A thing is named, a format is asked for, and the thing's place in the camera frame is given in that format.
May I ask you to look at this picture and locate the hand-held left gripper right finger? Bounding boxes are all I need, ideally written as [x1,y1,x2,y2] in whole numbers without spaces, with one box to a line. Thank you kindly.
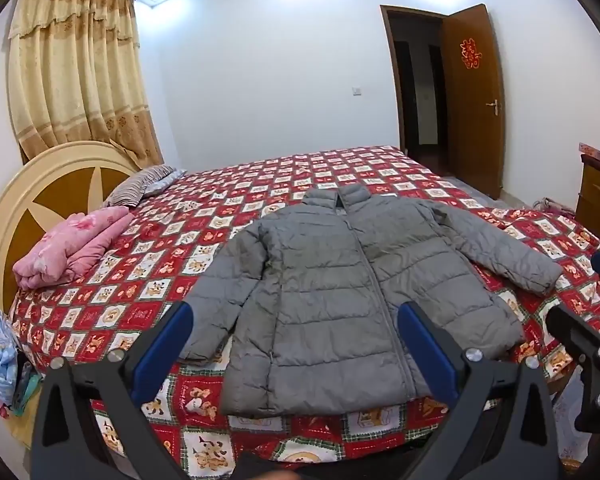
[397,301,563,480]

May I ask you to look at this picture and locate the dark brown door frame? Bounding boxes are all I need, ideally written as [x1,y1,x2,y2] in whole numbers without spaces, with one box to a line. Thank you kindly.
[380,4,451,176]

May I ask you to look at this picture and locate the grey puffer jacket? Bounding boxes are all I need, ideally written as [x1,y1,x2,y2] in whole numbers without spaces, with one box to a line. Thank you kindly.
[177,184,563,417]

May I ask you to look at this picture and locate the cream and wooden round headboard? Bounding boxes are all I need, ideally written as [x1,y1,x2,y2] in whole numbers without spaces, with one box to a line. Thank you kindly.
[0,140,143,306]

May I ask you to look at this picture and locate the beige patterned curtain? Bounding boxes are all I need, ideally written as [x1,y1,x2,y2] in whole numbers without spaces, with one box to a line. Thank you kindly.
[7,0,165,170]

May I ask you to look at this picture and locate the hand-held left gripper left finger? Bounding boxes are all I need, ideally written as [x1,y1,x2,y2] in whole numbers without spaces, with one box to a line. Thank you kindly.
[30,301,196,480]

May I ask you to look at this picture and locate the brown wooden door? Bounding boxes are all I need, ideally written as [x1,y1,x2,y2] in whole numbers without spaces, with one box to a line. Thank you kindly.
[440,4,507,201]

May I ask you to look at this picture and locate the striped pillow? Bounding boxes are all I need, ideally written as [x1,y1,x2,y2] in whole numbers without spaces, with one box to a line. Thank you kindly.
[104,165,177,209]

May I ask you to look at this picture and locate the wooden cabinet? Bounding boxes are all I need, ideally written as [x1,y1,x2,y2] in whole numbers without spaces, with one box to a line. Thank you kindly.
[575,154,600,247]

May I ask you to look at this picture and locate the light blue printed cloth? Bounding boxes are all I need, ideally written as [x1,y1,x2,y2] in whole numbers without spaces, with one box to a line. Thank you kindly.
[0,308,24,406]

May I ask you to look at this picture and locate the teal cloth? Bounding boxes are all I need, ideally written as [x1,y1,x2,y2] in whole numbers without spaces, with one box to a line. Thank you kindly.
[10,355,44,417]

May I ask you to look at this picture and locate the pink folded blanket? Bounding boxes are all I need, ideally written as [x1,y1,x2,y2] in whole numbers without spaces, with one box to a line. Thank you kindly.
[12,206,135,291]

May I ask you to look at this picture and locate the bed with red printed bedspread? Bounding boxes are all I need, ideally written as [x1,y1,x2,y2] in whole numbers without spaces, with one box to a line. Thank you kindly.
[7,145,600,480]

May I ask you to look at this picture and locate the beige nightstand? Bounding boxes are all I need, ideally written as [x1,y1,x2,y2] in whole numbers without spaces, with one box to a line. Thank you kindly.
[4,410,37,453]

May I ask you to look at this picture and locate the red paper door decoration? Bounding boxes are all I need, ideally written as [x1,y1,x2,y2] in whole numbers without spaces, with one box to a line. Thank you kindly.
[457,36,483,70]

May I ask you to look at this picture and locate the grey-blue pillow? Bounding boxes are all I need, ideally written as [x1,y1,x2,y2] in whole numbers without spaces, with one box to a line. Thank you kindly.
[142,168,187,199]

